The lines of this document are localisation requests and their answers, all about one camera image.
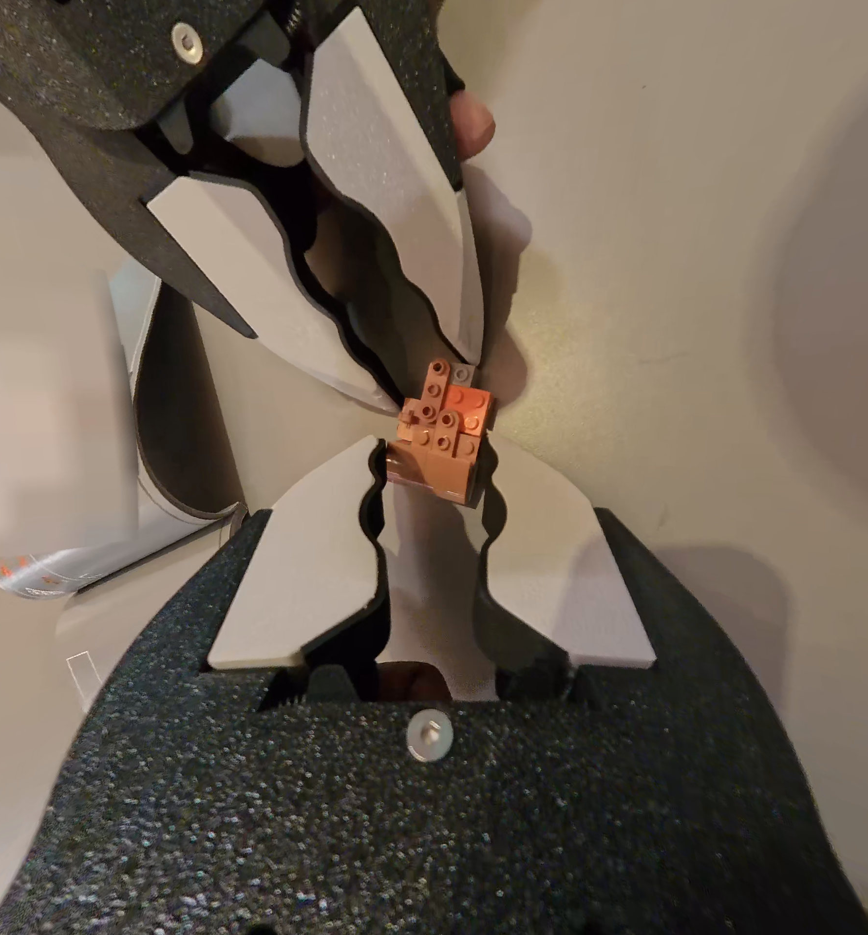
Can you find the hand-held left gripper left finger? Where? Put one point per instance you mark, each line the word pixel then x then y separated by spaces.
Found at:
pixel 302 570

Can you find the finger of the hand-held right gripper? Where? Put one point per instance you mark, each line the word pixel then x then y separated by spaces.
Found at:
pixel 383 146
pixel 251 277

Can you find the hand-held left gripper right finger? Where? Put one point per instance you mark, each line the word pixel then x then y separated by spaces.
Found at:
pixel 565 584

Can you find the small orange brown brick assembly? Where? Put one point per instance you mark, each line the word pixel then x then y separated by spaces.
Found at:
pixel 441 438

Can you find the grey instruction booklet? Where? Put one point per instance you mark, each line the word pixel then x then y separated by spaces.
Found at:
pixel 32 730

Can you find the grey desk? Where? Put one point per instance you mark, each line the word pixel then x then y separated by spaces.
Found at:
pixel 660 292

